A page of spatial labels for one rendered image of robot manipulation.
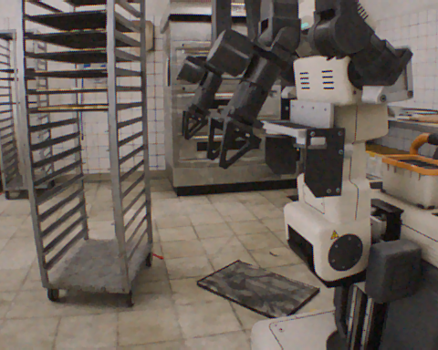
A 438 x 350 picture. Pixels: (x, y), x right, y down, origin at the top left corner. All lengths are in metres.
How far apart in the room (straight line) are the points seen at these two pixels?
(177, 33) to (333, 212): 3.21
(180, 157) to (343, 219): 3.10
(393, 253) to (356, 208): 0.14
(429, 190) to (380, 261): 0.27
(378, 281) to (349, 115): 0.42
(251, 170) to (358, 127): 3.26
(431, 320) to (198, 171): 3.24
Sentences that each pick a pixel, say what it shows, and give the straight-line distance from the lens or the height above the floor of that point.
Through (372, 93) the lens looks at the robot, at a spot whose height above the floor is 1.12.
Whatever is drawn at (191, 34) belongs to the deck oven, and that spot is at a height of 1.71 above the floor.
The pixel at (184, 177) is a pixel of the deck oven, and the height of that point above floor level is 0.22.
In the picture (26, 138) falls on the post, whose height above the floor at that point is 0.92.
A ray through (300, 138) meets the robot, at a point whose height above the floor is 1.02.
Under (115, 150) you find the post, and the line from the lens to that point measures 1.76.
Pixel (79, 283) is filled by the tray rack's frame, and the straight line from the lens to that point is 2.09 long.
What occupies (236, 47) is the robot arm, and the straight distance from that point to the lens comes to 0.65.
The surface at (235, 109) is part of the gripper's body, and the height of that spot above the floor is 1.09.
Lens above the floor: 1.12
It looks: 12 degrees down
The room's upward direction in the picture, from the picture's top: straight up
